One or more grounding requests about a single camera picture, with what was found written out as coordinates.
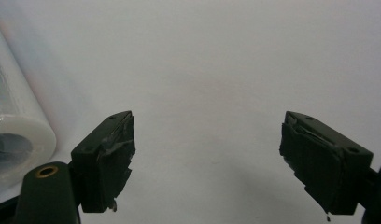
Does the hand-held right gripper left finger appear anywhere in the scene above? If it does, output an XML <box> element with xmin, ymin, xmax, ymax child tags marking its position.
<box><xmin>70</xmin><ymin>110</ymin><xmax>136</xmax><ymax>214</ymax></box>

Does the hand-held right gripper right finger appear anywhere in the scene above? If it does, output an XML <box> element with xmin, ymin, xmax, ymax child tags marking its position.
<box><xmin>279</xmin><ymin>110</ymin><xmax>374</xmax><ymax>222</ymax></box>

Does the white plastic film roll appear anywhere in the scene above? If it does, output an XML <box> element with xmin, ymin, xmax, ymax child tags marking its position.
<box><xmin>0</xmin><ymin>19</ymin><xmax>58</xmax><ymax>189</ymax></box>

